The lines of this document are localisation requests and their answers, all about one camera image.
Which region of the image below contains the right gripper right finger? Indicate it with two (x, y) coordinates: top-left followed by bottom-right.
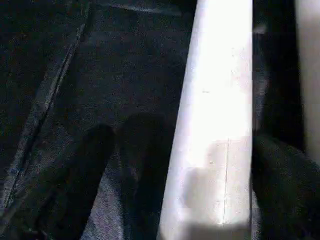
(251, 133), (320, 240)

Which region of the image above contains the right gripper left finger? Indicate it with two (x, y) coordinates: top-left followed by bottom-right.
(30, 122), (119, 240)

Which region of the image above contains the white plastic table leg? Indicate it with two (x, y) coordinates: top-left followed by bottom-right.
(293, 0), (320, 167)
(156, 0), (254, 240)

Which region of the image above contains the black work mat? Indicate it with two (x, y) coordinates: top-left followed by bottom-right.
(0, 0), (320, 240)

